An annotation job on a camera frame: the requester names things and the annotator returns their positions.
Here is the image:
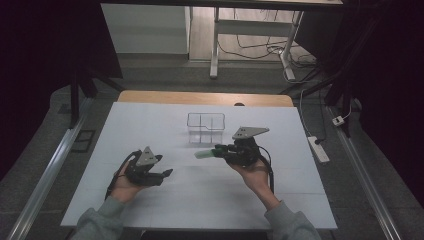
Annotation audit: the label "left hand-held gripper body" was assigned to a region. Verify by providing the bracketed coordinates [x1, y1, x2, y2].
[124, 146, 165, 187]

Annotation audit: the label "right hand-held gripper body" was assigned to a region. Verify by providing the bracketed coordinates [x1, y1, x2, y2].
[225, 126, 270, 168]

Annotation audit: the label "green highlighter pen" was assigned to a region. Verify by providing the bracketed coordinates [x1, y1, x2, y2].
[194, 149, 218, 160]

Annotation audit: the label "person's left hand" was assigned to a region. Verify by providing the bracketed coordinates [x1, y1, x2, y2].
[109, 162, 149, 204]

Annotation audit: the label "person's right hand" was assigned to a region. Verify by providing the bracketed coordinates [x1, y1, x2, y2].
[229, 159, 272, 198]

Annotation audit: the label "clear plastic organizer box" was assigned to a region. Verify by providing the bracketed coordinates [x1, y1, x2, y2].
[186, 112, 226, 145]

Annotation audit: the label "white table sheet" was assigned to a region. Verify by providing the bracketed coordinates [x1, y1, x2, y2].
[60, 101, 338, 231]

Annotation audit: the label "wooden table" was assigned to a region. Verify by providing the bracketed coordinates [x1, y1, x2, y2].
[117, 89, 294, 108]

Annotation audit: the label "white power strip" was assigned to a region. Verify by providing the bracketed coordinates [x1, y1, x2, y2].
[307, 135, 331, 164]

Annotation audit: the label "black stand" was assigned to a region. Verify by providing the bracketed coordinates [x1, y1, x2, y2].
[279, 19, 355, 138]
[68, 64, 125, 130]

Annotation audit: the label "white cabinet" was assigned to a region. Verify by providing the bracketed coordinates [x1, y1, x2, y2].
[100, 3, 192, 55]

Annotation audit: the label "dark curtain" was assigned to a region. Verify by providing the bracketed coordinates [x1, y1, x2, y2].
[0, 0, 124, 183]
[294, 0, 424, 208]

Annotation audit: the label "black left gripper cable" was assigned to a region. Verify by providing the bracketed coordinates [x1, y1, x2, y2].
[104, 149, 142, 201]

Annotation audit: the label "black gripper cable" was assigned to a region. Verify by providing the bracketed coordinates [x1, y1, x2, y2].
[257, 144, 276, 195]
[104, 149, 142, 201]

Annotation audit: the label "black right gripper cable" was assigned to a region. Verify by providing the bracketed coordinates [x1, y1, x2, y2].
[257, 144, 276, 195]

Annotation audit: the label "black floor frame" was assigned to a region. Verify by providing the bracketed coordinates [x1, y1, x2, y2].
[70, 129, 97, 154]

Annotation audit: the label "white power strip cable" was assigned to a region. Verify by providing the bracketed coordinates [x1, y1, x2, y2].
[298, 88, 314, 138]

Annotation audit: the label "metal floor rail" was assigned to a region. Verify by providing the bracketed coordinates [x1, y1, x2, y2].
[6, 96, 95, 240]
[328, 105, 404, 240]

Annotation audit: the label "black floor cables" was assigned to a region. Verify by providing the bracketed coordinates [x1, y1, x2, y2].
[218, 8, 318, 84]

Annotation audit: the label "white desk frame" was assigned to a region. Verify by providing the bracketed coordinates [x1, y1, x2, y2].
[209, 6, 305, 82]

